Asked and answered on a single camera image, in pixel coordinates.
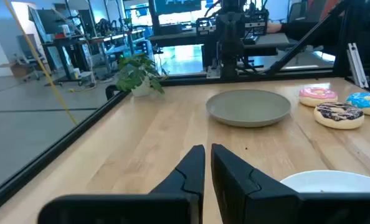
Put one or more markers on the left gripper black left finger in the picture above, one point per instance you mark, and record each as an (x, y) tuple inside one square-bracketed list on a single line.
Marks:
[(191, 174)]

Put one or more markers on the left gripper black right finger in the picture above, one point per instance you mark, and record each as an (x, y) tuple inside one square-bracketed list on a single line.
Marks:
[(235, 186)]

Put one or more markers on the pink frosted donut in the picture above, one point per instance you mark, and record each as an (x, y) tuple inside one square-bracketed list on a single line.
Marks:
[(308, 100)]

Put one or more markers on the chocolate frosted sprinkled donut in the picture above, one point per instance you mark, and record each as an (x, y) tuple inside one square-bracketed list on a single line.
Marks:
[(337, 121)]

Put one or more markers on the blue frosted donut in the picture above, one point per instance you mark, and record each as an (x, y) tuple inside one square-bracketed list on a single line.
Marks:
[(357, 99)]

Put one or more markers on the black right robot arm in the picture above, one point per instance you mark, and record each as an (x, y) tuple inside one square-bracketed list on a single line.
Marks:
[(230, 40)]

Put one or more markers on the person's forearm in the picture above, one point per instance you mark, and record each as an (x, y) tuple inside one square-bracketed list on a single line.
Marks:
[(306, 31)]

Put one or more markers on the tan bowl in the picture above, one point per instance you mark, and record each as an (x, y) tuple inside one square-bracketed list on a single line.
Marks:
[(247, 107)]

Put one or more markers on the white round plate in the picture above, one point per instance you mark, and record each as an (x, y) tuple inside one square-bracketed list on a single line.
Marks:
[(331, 182)]

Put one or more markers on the white plant pot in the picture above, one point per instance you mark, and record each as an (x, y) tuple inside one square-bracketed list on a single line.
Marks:
[(141, 90)]

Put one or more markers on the black clamp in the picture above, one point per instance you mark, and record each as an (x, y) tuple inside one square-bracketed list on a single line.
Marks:
[(110, 91)]

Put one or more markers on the green leafy plant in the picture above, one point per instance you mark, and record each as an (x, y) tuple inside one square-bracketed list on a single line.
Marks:
[(133, 71)]

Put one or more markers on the grey desk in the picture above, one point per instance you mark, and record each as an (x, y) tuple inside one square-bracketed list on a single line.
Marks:
[(269, 40)]

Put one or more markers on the person's hand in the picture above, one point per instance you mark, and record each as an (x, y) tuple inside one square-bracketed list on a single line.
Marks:
[(273, 28)]

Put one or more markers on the silver aluminium extrusion bar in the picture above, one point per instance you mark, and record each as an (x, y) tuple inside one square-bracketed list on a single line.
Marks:
[(357, 67)]

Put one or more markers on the black standing desk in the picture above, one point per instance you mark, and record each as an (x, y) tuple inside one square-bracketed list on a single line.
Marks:
[(63, 46)]

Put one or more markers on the cardboard box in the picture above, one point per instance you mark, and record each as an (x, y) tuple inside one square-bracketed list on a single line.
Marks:
[(17, 70)]

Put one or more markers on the grey office chair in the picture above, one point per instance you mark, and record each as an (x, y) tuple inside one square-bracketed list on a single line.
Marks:
[(27, 49)]

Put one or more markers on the black table edge frame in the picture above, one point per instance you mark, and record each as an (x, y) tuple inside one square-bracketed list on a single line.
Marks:
[(63, 143)]

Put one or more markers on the black diagonal frame strut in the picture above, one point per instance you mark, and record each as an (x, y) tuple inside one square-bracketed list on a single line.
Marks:
[(300, 43)]

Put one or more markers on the large wall screen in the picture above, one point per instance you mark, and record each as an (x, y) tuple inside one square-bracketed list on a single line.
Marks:
[(178, 5)]

